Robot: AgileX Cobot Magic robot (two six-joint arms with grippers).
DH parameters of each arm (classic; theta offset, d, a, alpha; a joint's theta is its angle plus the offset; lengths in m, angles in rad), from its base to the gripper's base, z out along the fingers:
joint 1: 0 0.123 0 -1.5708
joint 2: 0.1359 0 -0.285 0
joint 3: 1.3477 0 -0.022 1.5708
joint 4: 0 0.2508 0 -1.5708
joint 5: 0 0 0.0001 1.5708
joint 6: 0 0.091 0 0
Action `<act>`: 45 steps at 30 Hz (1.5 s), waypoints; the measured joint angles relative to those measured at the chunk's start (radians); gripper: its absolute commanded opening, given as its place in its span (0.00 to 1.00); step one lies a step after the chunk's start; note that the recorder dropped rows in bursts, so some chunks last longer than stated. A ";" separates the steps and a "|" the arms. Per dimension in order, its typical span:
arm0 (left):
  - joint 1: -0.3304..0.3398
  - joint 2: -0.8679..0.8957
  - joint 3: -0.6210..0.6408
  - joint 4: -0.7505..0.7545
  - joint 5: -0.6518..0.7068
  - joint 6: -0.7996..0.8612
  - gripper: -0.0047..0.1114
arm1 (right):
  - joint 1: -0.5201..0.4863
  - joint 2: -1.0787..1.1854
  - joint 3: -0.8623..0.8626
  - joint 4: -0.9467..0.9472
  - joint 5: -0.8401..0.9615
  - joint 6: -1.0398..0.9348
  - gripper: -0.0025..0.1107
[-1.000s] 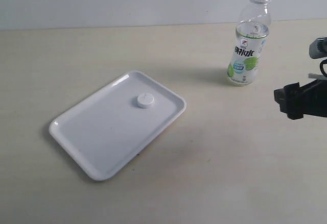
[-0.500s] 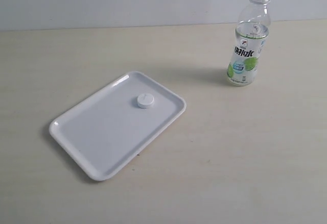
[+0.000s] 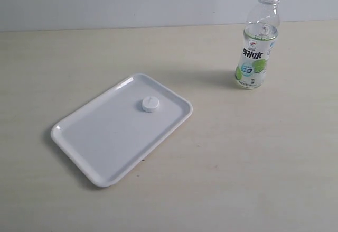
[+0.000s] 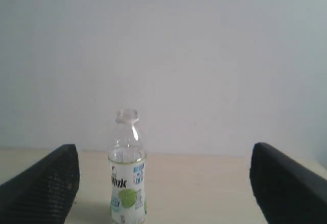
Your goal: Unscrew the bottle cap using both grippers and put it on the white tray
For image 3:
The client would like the white bottle cap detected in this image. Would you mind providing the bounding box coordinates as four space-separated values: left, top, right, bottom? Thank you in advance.
141 96 160 113

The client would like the clear plastic drink bottle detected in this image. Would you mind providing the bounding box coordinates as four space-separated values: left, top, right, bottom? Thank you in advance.
235 0 280 89

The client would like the white rectangular plastic tray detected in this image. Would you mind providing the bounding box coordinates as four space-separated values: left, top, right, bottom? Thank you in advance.
51 73 193 188

